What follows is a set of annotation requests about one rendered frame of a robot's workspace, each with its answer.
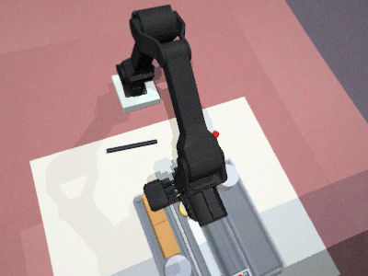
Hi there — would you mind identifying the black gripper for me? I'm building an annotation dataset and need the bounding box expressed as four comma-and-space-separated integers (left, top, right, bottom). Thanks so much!
144, 167, 186, 212

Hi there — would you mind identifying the dark grey thin bar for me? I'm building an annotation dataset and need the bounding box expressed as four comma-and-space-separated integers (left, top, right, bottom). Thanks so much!
107, 140, 157, 154

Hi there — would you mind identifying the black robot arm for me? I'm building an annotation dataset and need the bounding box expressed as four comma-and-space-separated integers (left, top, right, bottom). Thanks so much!
115, 5, 228, 228

